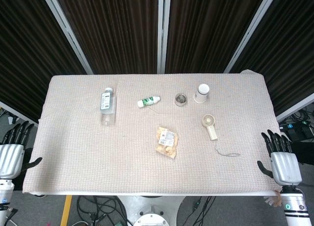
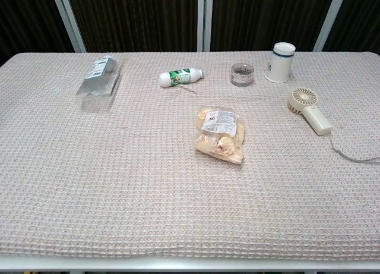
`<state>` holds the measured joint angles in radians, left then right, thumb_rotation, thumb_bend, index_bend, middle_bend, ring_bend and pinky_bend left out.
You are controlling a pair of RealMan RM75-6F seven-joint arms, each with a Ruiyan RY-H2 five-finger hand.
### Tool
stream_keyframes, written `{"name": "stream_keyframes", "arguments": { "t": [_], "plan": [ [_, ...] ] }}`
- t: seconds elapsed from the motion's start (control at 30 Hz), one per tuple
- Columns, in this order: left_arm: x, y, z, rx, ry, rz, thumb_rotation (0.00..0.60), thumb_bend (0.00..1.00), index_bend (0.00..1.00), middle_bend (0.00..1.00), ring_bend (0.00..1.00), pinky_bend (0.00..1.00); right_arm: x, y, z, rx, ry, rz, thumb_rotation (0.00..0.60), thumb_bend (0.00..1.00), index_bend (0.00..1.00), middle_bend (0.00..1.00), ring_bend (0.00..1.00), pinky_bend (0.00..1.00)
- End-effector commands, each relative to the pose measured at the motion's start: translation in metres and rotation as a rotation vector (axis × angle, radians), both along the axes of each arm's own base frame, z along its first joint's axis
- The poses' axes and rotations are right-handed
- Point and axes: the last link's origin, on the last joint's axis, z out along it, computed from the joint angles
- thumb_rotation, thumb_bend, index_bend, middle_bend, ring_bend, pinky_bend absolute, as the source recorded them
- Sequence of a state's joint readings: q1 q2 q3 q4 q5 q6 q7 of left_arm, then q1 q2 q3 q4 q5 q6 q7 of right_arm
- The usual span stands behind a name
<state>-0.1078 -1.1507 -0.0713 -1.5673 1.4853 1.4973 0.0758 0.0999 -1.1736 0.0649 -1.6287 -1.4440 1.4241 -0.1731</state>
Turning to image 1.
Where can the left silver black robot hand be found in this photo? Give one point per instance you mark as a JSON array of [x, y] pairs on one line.
[[9, 157]]

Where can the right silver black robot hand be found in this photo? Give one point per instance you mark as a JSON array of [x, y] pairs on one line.
[[284, 164]]

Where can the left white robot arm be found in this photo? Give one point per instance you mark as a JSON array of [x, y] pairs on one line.
[[5, 199]]

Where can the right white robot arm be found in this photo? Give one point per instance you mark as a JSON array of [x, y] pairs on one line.
[[295, 206]]

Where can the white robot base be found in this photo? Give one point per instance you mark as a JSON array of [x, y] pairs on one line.
[[150, 211]]

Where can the white handheld mini fan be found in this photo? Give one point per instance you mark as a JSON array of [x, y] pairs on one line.
[[210, 126]]

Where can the yellow floor tape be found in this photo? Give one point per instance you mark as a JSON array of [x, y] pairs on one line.
[[65, 210]]

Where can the white paper cup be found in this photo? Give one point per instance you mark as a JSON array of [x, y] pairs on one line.
[[201, 93]]

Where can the clear plastic water bottle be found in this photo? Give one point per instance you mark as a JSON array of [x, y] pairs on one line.
[[107, 106]]

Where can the clear bag of snacks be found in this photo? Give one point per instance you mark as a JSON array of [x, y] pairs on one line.
[[166, 142]]

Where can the beige woven tablecloth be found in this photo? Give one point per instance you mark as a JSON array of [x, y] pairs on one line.
[[157, 135]]

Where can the small white green bottle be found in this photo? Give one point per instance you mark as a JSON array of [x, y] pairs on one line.
[[148, 101]]

